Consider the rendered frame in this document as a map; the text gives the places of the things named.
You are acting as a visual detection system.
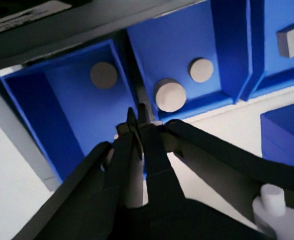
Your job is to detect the grey metal shelf rack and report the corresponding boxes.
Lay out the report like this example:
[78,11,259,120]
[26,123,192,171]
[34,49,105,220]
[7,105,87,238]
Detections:
[0,0,205,192]

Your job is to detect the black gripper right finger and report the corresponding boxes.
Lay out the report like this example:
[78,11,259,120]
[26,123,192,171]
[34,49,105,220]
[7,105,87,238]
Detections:
[138,102,294,240]

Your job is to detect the small grey block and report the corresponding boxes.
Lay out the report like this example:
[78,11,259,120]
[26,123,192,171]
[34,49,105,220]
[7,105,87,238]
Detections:
[276,23,294,58]

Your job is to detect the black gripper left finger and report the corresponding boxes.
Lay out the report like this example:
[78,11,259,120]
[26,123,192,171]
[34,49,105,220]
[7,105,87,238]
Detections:
[11,106,144,240]

